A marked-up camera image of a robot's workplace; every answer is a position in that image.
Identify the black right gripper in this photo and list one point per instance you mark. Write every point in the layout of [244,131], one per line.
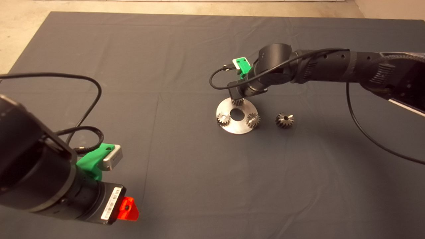
[247,89]

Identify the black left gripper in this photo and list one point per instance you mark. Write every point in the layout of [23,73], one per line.
[94,200]

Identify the small steel gear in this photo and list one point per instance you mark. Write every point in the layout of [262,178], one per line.
[223,119]
[237,102]
[253,120]

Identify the large steel gear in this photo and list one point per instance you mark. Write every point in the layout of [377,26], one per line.
[281,122]

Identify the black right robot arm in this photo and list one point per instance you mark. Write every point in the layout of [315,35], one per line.
[332,64]

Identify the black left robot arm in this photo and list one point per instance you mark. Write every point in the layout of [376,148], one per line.
[30,166]

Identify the round metal plate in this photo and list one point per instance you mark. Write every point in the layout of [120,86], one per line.
[237,127]

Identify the green right camera mount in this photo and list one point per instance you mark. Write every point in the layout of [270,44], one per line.
[244,65]

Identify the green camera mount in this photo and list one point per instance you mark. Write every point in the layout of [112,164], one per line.
[89,162]
[244,65]

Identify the silver right camera box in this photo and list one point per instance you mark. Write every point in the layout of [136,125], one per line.
[235,63]

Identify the silver camera box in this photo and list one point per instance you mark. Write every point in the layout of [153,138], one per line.
[235,63]
[114,159]

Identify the silver left camera box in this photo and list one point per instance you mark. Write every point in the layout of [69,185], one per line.
[114,159]

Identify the green left camera mount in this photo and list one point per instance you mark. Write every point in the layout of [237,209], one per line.
[89,162]

